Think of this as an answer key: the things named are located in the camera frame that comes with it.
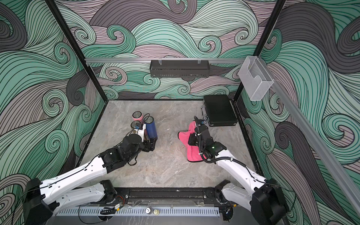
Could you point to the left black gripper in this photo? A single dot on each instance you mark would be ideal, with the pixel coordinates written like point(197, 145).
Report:
point(151, 145)

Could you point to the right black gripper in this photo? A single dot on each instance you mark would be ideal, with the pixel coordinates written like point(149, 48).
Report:
point(192, 136)

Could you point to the blue thermos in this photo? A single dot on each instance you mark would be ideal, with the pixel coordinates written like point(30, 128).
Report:
point(150, 127)

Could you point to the pink microfiber cloth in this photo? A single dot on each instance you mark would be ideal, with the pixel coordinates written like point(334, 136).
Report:
point(193, 153)

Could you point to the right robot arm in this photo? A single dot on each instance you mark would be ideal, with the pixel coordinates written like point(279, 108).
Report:
point(264, 213)

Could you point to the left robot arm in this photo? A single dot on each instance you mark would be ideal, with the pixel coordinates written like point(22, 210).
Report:
point(43, 199)

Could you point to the gold thermos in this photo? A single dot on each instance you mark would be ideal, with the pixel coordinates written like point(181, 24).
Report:
point(137, 125)

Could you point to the pink thermos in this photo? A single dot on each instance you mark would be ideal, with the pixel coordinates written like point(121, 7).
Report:
point(137, 116)

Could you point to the metal rings on case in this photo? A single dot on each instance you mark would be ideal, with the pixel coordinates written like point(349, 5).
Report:
point(204, 114)

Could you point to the black case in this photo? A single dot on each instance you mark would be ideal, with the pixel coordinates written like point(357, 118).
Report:
point(219, 111)

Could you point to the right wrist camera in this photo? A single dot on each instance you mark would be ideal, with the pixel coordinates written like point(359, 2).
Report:
point(201, 122)

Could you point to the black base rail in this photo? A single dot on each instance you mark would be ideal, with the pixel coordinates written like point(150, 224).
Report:
point(168, 194)

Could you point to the black wall shelf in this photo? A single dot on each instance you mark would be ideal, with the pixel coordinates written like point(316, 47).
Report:
point(179, 68)

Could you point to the clear plastic wall holder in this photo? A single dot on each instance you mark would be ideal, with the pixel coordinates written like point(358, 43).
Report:
point(255, 77)

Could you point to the white slotted cable duct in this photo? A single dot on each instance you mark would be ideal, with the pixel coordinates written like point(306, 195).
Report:
point(142, 211)

